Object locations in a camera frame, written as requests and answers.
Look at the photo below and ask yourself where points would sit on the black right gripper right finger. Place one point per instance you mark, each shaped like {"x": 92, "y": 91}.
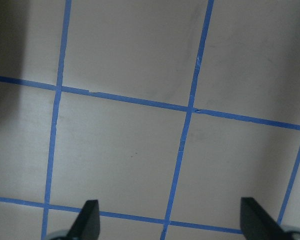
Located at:
{"x": 257, "y": 224}

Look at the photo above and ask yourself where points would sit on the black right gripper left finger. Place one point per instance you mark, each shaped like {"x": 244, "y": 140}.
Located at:
{"x": 87, "y": 224}

